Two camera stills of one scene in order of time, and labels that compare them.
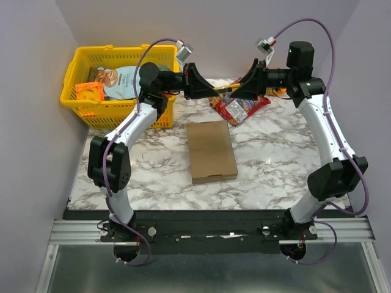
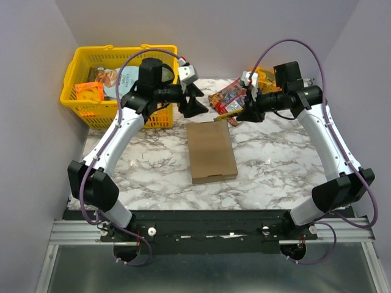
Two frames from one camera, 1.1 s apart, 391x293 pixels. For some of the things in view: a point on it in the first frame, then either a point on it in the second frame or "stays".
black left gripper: x=194 y=85 → x=193 y=107
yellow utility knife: x=231 y=88 → x=223 y=116
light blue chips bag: x=118 y=82 stays
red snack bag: x=235 y=109 stays
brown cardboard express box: x=212 y=154 stays
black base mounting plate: x=204 y=232 stays
